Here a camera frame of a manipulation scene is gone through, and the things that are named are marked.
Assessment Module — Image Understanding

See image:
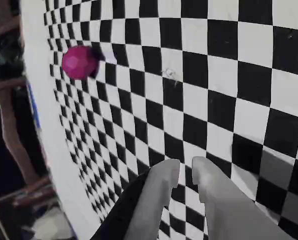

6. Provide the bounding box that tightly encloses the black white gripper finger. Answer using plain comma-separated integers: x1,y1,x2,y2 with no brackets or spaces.
93,159,181,240

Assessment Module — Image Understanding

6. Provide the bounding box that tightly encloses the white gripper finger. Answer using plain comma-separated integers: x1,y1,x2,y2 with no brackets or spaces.
191,156,290,240

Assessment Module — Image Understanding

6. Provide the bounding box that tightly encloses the pink faceted ball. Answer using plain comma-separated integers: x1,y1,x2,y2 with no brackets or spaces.
61,44,100,81

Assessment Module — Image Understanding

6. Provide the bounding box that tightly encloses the black white checkered mat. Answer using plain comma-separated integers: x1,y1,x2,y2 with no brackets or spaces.
20,0,298,240

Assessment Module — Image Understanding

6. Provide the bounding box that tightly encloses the brown wooden chair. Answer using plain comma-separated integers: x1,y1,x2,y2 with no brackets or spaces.
0,0,24,39
0,77,57,211

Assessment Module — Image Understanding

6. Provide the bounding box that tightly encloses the blue tape strip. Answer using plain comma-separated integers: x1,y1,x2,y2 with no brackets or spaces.
25,81,43,133

